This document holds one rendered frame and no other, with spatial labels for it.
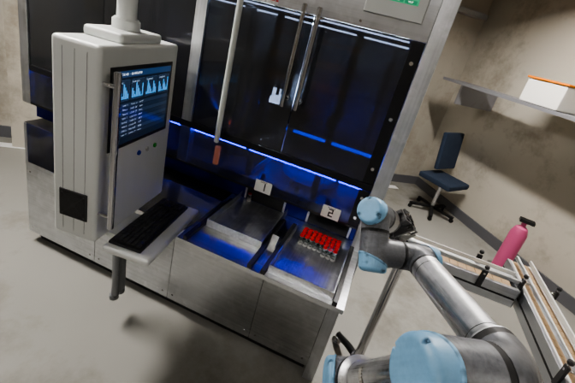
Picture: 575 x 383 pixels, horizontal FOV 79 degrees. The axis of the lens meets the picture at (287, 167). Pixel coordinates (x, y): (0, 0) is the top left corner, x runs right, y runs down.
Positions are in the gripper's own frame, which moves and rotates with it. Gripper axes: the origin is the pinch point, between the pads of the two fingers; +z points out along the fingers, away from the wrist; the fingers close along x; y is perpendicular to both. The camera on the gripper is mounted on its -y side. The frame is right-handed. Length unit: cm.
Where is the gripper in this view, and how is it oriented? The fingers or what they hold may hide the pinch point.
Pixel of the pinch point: (400, 235)
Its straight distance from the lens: 127.7
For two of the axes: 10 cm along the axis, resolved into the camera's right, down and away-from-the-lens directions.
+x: -2.1, -8.4, 5.0
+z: 5.4, 3.3, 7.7
